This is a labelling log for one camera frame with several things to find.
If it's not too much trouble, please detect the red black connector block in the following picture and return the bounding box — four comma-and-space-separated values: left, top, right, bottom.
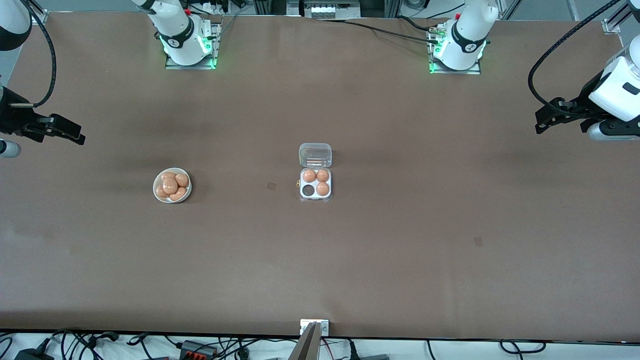
179, 340, 219, 360

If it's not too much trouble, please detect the black power adapter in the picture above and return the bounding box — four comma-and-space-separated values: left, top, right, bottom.
14, 347, 55, 360

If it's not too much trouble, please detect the grey power strip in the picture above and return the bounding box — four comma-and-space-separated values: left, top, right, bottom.
304, 0, 362, 20

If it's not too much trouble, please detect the short black table cable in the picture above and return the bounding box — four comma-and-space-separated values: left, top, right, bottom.
396, 16, 443, 34

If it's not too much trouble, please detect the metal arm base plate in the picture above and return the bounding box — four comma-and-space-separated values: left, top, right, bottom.
165, 20, 219, 70
428, 22, 482, 76

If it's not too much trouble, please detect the grey camera pole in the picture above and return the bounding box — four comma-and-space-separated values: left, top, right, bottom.
287, 321, 321, 360

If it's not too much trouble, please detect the white round bowl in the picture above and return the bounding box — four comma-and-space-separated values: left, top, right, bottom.
152, 167, 193, 204

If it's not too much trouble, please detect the black looped floor cable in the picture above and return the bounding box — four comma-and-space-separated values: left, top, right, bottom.
499, 339, 547, 354

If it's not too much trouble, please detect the silver edge bracket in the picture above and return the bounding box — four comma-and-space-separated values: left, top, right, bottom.
300, 319, 330, 337

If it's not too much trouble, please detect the clear plastic egg box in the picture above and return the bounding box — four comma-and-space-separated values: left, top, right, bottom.
298, 142, 334, 202

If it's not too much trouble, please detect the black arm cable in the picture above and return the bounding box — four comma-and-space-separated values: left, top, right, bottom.
528, 0, 623, 120
9, 0, 57, 108

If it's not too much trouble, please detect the black tangled floor cable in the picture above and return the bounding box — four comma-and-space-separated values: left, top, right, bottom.
54, 328, 122, 360

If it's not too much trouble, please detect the long black table cable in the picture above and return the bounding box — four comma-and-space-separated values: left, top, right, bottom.
312, 18, 443, 45

